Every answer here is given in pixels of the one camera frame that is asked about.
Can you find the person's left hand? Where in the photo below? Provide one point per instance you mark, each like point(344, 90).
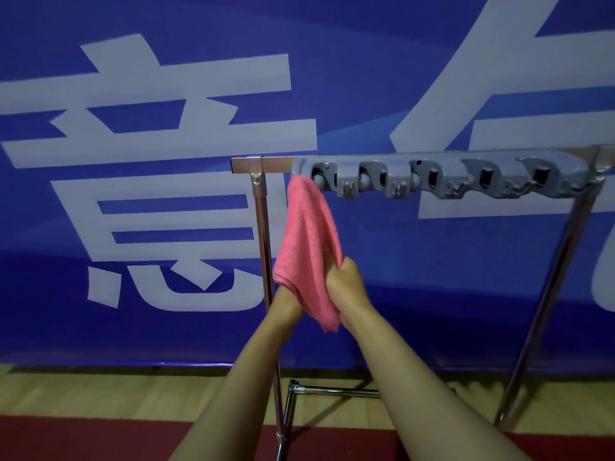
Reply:
point(286, 309)

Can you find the person's right hand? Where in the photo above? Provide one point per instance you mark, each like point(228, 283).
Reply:
point(348, 288)

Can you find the pink towel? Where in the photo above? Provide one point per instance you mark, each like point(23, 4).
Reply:
point(310, 244)

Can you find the metal drying rack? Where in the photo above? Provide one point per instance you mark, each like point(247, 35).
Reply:
point(552, 288)

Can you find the person's right forearm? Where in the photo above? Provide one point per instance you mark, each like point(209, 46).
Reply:
point(423, 403)

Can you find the person's left forearm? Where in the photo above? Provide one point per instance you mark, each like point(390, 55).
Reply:
point(240, 403)

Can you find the blue banner with white print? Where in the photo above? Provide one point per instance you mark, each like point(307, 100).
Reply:
point(144, 331)

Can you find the grey plastic clip rail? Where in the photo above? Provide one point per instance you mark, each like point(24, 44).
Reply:
point(447, 170)

